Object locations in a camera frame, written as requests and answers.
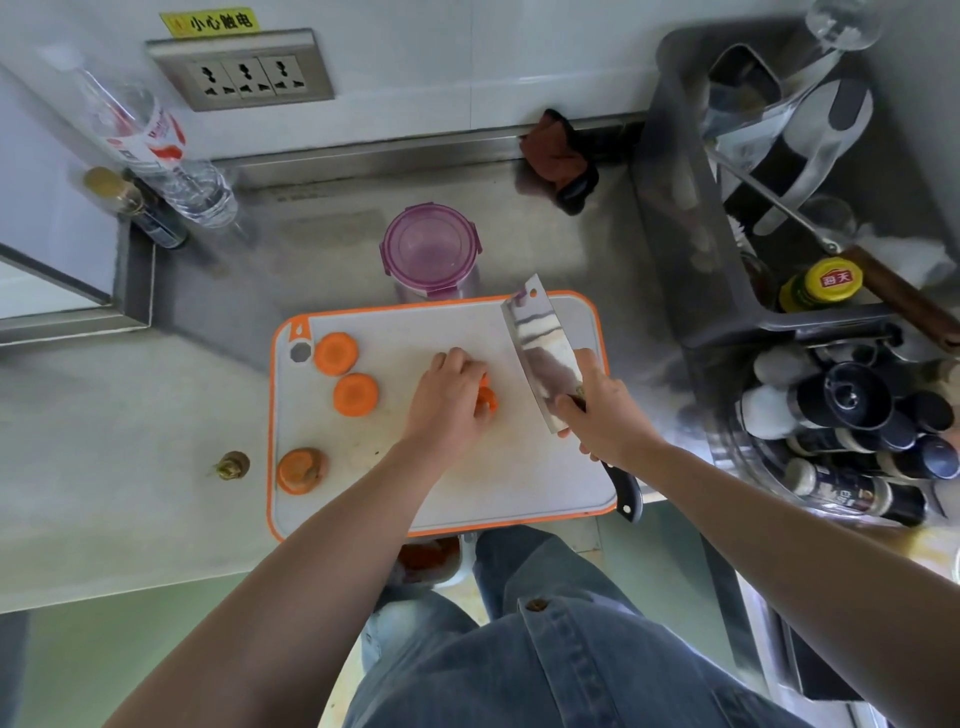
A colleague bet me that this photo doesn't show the person's left hand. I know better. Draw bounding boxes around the person's left hand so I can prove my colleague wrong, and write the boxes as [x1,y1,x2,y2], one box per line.
[401,346,496,470]

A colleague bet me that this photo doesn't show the person's right hand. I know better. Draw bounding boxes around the person's right hand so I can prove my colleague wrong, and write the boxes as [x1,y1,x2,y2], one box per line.
[554,348,665,472]

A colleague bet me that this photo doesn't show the black-handled kitchen knife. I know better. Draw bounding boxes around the black-handled kitchen knife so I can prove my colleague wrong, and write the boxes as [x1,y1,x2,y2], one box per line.
[500,273,645,524]

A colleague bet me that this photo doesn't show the brown-centred carrot end slice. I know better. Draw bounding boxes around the brown-centred carrot end slice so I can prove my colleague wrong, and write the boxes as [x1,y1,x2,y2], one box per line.
[277,447,330,490]

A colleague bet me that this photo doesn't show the purple lidded container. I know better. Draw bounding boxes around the purple lidded container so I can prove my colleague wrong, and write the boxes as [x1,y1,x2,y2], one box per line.
[379,202,484,301]

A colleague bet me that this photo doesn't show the person's right forearm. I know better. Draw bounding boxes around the person's right forearm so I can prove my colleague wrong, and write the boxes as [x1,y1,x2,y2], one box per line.
[622,442,960,728]

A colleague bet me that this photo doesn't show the person's left forearm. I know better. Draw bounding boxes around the person's left forearm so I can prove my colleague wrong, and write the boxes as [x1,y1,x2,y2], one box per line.
[104,442,459,728]

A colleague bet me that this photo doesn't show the white orange-rimmed cutting board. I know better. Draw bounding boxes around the white orange-rimmed cutting board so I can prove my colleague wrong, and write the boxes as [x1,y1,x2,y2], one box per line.
[266,290,620,543]

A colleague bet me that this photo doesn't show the clear round basin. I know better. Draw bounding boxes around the clear round basin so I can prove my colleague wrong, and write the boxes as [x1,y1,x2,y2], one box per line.
[708,352,960,530]

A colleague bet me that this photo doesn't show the white waste bin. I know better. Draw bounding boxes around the white waste bin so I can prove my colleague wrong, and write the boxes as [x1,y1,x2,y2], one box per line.
[389,533,475,594]

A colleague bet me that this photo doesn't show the blue denim trousers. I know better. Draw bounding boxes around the blue denim trousers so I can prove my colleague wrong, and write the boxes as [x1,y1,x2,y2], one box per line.
[359,524,646,728]

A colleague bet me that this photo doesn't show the pale green cabinet front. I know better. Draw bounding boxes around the pale green cabinet front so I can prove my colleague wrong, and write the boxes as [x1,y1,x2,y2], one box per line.
[599,498,740,669]
[14,573,249,728]

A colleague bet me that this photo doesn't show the group of seasoning bottles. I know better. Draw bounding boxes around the group of seasoning bottles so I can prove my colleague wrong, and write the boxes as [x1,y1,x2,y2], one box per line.
[738,341,960,528]

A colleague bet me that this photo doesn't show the blue denim shirt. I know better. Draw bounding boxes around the blue denim shirt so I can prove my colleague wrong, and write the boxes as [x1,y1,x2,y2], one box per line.
[344,596,815,728]

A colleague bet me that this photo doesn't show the yellow-capped sauce bottle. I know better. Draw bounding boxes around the yellow-capped sauce bottle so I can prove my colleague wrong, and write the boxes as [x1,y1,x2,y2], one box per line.
[777,257,864,314]

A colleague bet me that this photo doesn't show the dark red cloth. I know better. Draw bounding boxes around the dark red cloth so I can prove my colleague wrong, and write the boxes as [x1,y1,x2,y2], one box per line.
[518,108,601,217]

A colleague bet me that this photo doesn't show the clear plastic water bottle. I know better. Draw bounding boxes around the clear plastic water bottle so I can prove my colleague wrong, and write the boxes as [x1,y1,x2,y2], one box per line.
[37,43,239,230]

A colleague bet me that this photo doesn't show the small gold-capped bottle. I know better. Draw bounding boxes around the small gold-capped bottle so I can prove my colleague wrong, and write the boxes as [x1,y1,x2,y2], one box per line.
[82,166,189,250]

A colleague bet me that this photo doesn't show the white and black bag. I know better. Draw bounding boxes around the white and black bag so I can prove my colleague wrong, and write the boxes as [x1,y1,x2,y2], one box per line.
[701,44,875,238]

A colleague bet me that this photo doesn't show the yellow warning sticker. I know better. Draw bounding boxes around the yellow warning sticker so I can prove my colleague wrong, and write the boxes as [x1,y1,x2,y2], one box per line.
[159,7,262,39]

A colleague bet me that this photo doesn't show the metal utensil handle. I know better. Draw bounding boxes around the metal utensil handle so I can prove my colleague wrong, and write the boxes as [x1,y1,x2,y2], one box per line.
[704,146,960,350]

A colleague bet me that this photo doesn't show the grey wall socket panel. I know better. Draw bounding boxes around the grey wall socket panel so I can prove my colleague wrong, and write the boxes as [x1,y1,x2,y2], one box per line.
[146,28,337,112]

